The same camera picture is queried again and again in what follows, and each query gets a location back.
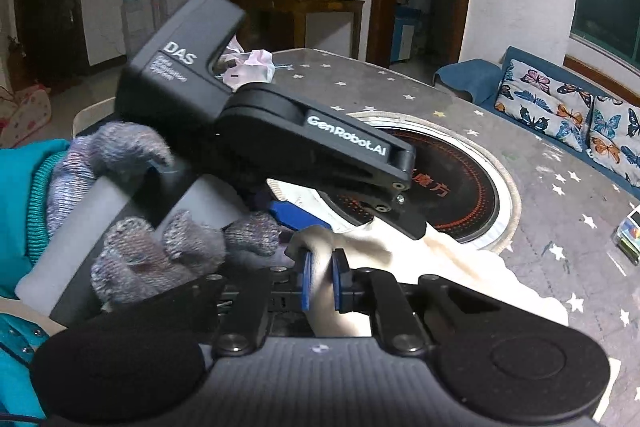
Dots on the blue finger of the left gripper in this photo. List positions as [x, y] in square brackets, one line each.
[400, 216]
[293, 217]

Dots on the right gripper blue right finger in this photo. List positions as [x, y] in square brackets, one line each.
[377, 295]

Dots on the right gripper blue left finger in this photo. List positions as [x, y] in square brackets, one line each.
[256, 305]

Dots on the cream sweatshirt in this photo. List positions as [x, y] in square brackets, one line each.
[379, 246]

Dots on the gloved left hand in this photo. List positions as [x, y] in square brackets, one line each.
[152, 250]

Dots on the pink tissue pack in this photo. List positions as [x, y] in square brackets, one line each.
[236, 67]

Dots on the black round induction cooktop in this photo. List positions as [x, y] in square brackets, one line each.
[449, 190]

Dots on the dark wooden side table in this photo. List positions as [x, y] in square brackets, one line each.
[327, 25]

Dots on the water dispenser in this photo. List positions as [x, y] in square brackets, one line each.
[134, 27]

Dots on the blue sectional sofa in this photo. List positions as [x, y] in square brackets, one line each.
[481, 81]

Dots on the left butterfly pillow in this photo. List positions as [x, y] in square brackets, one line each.
[554, 108]

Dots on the butterfly pillow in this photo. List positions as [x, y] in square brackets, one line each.
[554, 108]
[614, 138]

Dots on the teal jacket sleeve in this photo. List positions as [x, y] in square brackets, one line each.
[25, 176]

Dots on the right butterfly pillow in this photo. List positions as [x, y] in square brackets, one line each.
[614, 138]

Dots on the dark window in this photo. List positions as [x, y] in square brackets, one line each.
[611, 24]

